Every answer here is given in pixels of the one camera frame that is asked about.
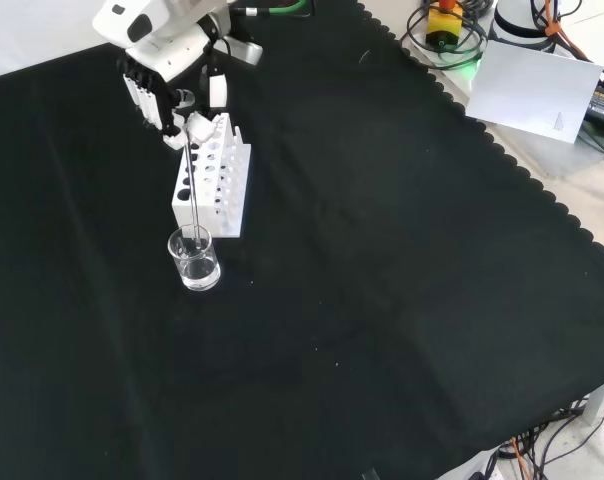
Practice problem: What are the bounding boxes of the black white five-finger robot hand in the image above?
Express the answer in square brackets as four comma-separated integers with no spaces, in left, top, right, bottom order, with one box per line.
[116,24,232,151]

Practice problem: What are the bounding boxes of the white test tube rack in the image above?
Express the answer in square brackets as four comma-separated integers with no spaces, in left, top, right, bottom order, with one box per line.
[170,112,253,240]

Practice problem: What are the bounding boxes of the clear glass beaker with water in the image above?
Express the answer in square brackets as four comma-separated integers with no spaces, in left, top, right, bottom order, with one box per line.
[166,225,222,292]

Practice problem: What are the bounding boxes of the yellow stop button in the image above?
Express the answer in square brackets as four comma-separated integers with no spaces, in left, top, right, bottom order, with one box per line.
[425,0,466,51]

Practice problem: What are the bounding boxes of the black bench cloth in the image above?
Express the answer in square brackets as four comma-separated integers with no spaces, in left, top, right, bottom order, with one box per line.
[0,0,604,480]

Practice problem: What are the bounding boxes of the pale white board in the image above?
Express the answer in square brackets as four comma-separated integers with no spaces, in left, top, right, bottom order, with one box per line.
[465,39,604,146]

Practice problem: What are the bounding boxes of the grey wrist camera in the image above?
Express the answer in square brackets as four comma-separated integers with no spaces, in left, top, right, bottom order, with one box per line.
[225,37,264,66]

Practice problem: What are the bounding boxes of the green black cable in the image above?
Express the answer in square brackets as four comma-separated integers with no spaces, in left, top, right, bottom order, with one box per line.
[230,0,316,19]

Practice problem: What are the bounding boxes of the black cable loops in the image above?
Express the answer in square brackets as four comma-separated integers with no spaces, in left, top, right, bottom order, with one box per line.
[405,0,491,70]

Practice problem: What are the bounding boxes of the orange cable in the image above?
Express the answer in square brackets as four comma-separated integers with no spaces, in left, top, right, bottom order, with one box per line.
[531,0,592,62]

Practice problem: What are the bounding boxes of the black cable bundle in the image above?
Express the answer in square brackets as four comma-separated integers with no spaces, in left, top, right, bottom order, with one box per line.
[496,404,604,480]

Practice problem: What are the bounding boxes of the grey metal bench frame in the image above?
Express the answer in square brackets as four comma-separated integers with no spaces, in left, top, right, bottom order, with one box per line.
[584,377,604,426]

